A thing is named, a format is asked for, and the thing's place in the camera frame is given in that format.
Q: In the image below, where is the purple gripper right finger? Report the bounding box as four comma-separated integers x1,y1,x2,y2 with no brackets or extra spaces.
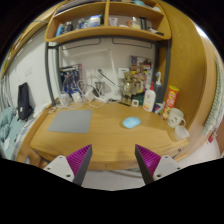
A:
135,144,161,184

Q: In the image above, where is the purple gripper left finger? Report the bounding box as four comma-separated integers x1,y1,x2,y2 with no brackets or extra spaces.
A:
66,145,92,186

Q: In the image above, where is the light blue computer mouse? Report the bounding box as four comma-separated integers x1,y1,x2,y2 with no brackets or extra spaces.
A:
122,116,141,129

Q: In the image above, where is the grey mouse pad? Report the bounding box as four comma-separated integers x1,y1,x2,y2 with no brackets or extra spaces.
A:
48,110,92,134

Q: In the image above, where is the clear plastic cup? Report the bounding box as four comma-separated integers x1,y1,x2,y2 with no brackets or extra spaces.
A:
174,126,189,141

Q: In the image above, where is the wooden desk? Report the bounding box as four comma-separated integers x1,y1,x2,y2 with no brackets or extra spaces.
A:
17,103,188,170

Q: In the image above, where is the white cartoon mug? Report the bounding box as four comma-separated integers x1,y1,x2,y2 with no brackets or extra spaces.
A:
168,108,186,128

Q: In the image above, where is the small white clock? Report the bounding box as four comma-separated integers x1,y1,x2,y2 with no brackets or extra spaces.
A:
132,99,139,107

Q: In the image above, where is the white lotion bottle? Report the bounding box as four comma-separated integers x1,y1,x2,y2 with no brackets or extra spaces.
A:
143,83,156,112

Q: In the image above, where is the glass jar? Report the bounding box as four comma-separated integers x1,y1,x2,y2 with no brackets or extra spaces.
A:
59,91,69,107

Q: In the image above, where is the white power adapter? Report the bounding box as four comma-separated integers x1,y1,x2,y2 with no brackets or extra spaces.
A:
72,92,82,102

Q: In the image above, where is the dark spray bottle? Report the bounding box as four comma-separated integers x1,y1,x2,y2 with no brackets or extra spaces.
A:
154,71,162,103

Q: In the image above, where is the red chips can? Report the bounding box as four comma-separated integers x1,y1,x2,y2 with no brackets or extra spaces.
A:
162,85,179,120

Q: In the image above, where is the brown robot figurine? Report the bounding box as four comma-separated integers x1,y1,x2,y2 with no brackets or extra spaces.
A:
121,72,134,105

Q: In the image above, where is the wooden wall shelf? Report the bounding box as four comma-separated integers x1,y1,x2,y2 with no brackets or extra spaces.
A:
45,0,171,43

